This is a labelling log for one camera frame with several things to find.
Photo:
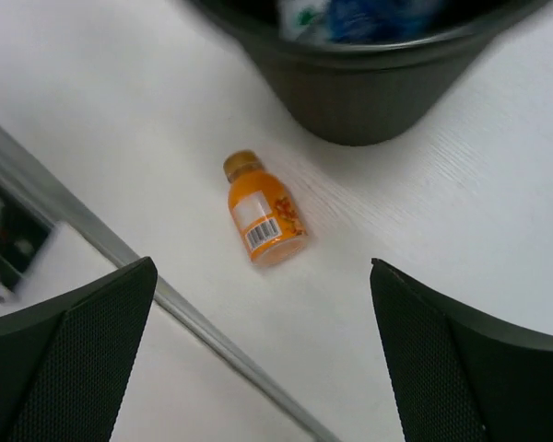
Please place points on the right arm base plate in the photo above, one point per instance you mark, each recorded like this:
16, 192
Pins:
22, 234

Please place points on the orange juice bottle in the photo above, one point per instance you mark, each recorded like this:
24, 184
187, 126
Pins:
263, 211

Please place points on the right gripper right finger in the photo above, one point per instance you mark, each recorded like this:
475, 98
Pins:
457, 373

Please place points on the blue cap water bottle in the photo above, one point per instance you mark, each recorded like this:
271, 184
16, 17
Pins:
366, 21

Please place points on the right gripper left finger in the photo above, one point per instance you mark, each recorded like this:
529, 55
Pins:
65, 362

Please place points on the black plastic waste bin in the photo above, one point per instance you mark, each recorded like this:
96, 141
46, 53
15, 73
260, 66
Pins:
364, 94

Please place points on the aluminium table frame rail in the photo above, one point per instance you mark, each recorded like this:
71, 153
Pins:
178, 389

